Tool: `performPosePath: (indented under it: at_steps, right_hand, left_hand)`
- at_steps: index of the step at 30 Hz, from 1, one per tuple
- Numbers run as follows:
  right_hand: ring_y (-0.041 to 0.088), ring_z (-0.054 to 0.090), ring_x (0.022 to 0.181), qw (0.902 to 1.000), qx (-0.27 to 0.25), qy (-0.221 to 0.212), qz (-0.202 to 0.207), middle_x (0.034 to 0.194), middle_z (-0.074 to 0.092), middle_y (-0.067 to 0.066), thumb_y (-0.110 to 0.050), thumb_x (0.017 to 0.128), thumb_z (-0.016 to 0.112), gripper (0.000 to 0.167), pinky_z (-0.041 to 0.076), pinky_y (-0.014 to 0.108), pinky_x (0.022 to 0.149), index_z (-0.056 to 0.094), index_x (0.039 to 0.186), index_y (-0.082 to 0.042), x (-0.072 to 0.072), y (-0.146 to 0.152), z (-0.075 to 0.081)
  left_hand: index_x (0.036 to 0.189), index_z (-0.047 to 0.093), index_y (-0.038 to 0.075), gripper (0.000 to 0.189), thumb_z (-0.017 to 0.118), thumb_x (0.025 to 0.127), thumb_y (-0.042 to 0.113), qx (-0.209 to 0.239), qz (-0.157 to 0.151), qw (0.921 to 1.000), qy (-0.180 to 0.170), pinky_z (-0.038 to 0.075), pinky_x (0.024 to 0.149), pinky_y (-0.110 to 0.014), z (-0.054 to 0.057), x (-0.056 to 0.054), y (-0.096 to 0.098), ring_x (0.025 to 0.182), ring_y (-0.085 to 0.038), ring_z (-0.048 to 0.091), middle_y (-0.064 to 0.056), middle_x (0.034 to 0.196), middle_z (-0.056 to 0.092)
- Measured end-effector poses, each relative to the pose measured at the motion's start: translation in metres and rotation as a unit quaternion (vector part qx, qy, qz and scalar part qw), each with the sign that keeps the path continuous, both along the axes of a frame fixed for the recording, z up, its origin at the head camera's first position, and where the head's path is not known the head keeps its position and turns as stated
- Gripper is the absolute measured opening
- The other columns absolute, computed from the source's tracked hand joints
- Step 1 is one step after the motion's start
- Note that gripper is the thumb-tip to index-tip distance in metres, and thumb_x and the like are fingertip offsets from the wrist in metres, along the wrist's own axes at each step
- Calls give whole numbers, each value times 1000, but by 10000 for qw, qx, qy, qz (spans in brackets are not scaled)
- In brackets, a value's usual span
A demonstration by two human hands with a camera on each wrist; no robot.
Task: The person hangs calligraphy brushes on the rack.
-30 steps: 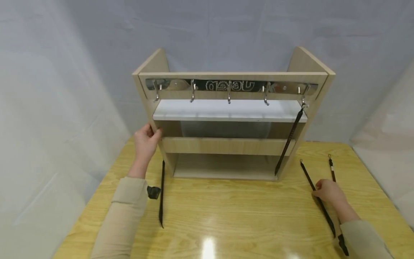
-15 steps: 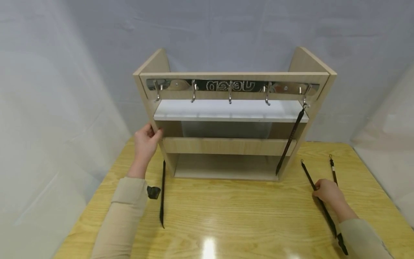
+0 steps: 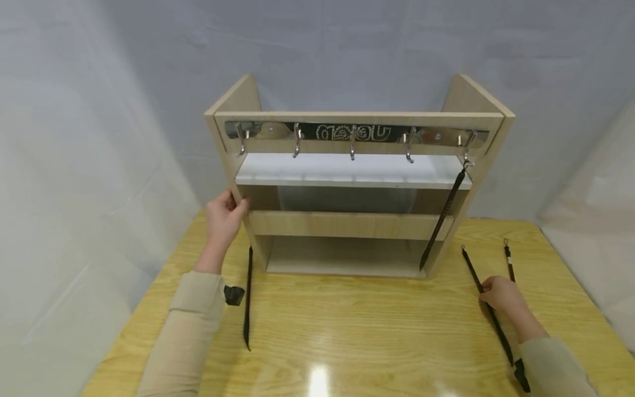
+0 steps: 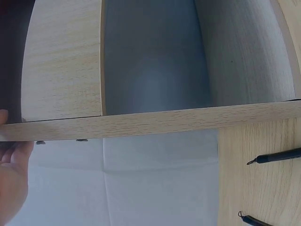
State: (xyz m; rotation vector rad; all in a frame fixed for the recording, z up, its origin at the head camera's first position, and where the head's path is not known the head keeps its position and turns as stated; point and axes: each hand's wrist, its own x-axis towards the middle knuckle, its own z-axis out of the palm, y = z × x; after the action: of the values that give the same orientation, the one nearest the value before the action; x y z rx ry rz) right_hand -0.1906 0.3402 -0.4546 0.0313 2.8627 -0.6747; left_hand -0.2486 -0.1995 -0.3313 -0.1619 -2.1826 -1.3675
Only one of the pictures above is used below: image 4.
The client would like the person's left hand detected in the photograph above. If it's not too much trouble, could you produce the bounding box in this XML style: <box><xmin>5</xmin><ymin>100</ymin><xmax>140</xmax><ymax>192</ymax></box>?
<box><xmin>0</xmin><ymin>109</ymin><xmax>35</xmax><ymax>226</ymax></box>

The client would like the black pen with loop end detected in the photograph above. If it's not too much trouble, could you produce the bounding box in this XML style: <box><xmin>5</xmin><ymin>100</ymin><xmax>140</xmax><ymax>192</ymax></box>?
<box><xmin>237</xmin><ymin>210</ymin><xmax>271</xmax><ymax>226</ymax></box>
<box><xmin>246</xmin><ymin>147</ymin><xmax>301</xmax><ymax>166</ymax></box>

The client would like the white paper sheet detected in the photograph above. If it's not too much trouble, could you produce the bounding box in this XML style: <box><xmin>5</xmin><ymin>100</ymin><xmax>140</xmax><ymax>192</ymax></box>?
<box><xmin>7</xmin><ymin>130</ymin><xmax>220</xmax><ymax>226</ymax></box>

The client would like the light wooden drawer box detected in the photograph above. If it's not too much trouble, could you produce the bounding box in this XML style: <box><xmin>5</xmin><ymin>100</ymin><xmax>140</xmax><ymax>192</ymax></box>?
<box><xmin>0</xmin><ymin>0</ymin><xmax>301</xmax><ymax>143</ymax></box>

